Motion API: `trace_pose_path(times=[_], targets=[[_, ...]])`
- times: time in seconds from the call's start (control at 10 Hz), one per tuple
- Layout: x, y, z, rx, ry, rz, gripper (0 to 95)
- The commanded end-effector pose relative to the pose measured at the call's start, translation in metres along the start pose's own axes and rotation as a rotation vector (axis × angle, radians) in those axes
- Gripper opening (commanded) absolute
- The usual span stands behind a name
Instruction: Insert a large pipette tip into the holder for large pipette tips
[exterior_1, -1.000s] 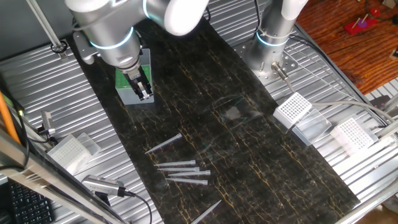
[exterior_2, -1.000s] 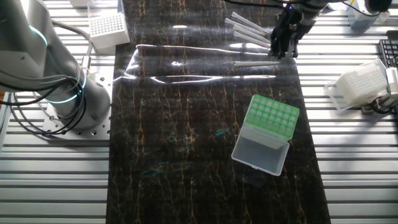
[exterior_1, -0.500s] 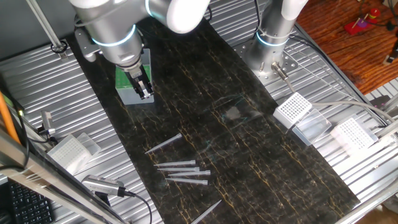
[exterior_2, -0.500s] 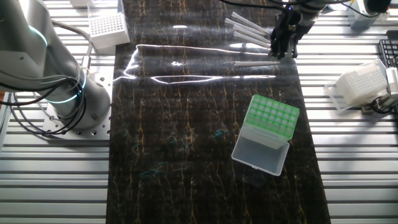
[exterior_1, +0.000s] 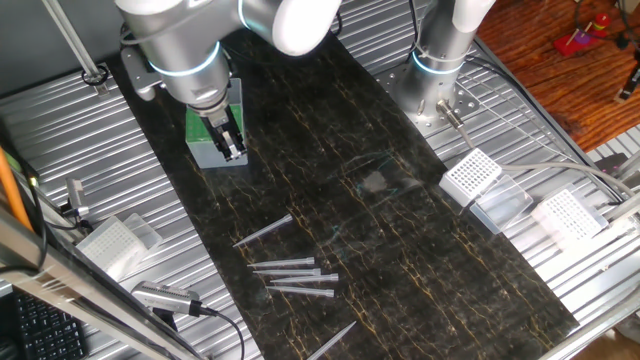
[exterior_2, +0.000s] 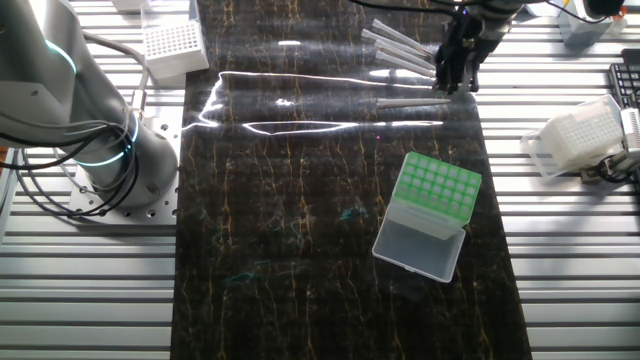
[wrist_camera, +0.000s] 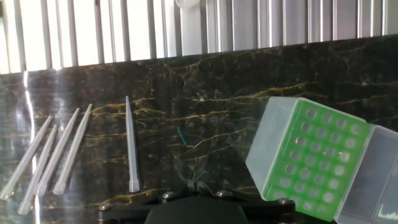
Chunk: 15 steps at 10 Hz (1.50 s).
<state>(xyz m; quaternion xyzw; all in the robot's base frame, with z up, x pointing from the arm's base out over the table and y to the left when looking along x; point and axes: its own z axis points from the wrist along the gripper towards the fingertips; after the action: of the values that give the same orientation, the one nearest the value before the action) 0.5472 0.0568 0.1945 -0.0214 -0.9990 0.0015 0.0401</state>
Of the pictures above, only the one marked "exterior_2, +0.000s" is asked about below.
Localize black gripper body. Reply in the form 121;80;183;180
433;7;491;72

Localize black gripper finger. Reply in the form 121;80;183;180
453;63;480;95
431;63;456;96

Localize green pipette tip holder box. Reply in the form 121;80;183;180
371;151;484;284

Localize white tip rack clear lid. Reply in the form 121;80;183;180
519;93;626;179

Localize white tip rack left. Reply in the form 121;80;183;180
140;0;210;81

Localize black keyboard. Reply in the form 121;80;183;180
608;48;640;109

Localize black marble pattern mat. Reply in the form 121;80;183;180
169;0;534;360

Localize black camera cable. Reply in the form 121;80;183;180
544;0;601;25

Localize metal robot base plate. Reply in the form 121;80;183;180
67;104;184;226

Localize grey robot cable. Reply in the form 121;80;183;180
82;30;152;121

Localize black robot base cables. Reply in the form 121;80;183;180
0;118;142;219

